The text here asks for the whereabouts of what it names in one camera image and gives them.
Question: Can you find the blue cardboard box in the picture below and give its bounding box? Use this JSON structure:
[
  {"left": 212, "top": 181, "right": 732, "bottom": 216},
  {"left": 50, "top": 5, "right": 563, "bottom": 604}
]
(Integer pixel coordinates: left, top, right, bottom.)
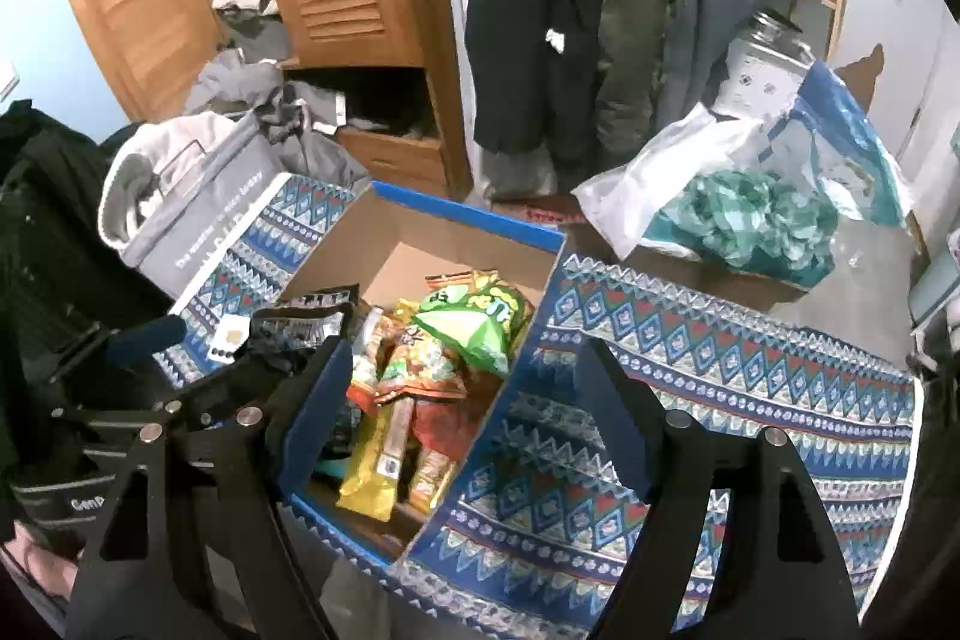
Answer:
[{"left": 281, "top": 181, "right": 567, "bottom": 570}]

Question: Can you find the pile of grey clothes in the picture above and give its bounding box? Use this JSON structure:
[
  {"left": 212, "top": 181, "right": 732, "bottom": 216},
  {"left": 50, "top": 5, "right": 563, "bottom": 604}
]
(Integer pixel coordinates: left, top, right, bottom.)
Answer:
[{"left": 184, "top": 0, "right": 376, "bottom": 191}]

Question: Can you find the pile of teal sachets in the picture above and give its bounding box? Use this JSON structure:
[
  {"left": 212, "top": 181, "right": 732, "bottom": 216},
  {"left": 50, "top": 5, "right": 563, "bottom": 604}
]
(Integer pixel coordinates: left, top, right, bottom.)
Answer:
[{"left": 675, "top": 169, "right": 839, "bottom": 270}]

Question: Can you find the blue patterned blanket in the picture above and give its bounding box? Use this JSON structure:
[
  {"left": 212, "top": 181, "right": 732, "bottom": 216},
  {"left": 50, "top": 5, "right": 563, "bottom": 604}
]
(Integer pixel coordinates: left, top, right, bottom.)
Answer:
[{"left": 154, "top": 171, "right": 925, "bottom": 640}]

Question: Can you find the white canister with metal lid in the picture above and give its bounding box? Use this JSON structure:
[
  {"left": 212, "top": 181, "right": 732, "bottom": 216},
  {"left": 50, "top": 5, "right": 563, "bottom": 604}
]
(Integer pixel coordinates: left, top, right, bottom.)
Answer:
[{"left": 712, "top": 10, "right": 815, "bottom": 120}]

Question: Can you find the grey fabric storage bag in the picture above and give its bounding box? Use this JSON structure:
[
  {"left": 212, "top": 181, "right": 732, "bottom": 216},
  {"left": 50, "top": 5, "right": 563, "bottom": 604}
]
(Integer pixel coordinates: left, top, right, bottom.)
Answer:
[{"left": 100, "top": 111, "right": 290, "bottom": 300}]

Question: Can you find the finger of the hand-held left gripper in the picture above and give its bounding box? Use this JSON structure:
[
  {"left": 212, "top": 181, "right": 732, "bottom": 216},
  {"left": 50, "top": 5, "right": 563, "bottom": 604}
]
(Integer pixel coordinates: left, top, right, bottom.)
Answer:
[
  {"left": 49, "top": 314, "right": 188, "bottom": 386},
  {"left": 52, "top": 355, "right": 290, "bottom": 446}
]

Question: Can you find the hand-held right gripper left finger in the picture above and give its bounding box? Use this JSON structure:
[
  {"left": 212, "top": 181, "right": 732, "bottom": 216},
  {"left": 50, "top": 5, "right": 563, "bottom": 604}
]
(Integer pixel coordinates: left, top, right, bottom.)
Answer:
[{"left": 64, "top": 336, "right": 353, "bottom": 640}]

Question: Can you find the blue and white plastic bag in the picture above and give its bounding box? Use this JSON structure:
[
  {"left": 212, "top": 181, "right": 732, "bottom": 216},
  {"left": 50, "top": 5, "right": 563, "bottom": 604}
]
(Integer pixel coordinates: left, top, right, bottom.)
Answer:
[{"left": 765, "top": 59, "right": 912, "bottom": 229}]

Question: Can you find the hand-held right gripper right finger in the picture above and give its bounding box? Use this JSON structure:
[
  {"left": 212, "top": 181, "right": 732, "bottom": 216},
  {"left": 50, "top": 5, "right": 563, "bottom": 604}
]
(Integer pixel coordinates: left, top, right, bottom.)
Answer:
[{"left": 581, "top": 336, "right": 863, "bottom": 640}]

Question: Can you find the black hanging coat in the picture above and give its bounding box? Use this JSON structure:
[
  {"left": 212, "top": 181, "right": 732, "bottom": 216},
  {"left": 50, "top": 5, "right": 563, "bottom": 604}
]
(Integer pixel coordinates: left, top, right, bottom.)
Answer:
[{"left": 465, "top": 0, "right": 608, "bottom": 154}]

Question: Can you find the green snack bag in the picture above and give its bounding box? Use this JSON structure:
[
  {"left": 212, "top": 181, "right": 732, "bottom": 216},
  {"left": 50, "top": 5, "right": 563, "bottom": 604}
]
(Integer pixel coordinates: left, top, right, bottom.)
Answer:
[{"left": 412, "top": 284, "right": 537, "bottom": 378}]

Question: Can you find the small orange snack packet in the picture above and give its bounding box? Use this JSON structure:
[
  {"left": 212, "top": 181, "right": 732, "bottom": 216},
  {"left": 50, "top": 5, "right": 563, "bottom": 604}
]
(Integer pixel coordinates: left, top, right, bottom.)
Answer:
[{"left": 375, "top": 325, "right": 470, "bottom": 405}]

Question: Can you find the olive green hanging coat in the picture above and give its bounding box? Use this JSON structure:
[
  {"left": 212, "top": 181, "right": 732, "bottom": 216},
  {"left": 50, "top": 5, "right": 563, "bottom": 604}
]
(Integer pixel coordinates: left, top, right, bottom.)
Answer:
[{"left": 592, "top": 0, "right": 676, "bottom": 161}]

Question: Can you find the orange noodle brick packet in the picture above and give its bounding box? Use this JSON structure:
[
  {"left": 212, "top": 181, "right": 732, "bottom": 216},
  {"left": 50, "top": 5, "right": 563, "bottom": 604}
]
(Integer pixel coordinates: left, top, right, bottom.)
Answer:
[{"left": 405, "top": 445, "right": 460, "bottom": 515}]

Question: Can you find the small white box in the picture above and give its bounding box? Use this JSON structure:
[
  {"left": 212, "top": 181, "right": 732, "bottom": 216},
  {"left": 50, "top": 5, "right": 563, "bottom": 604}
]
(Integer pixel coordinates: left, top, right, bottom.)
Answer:
[{"left": 210, "top": 320, "right": 250, "bottom": 365}]

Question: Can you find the wooden wardrobe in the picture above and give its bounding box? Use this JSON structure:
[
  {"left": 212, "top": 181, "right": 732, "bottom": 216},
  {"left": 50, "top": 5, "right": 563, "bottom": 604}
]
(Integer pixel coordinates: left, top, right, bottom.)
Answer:
[{"left": 45, "top": 0, "right": 473, "bottom": 202}]

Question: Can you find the orange-red snack packet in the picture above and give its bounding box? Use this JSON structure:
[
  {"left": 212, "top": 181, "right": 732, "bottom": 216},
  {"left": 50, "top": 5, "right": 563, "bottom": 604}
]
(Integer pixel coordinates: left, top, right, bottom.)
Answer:
[{"left": 416, "top": 396, "right": 492, "bottom": 461}]

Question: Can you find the long yellow snack packet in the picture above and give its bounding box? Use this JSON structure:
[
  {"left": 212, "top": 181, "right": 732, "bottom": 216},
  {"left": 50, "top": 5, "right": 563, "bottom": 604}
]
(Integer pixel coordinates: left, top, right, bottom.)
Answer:
[{"left": 336, "top": 302, "right": 421, "bottom": 522}]

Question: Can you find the dark cloth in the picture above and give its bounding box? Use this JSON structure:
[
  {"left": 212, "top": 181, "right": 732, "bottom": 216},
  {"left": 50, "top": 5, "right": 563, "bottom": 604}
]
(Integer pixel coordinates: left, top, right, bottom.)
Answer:
[{"left": 0, "top": 100, "right": 173, "bottom": 401}]

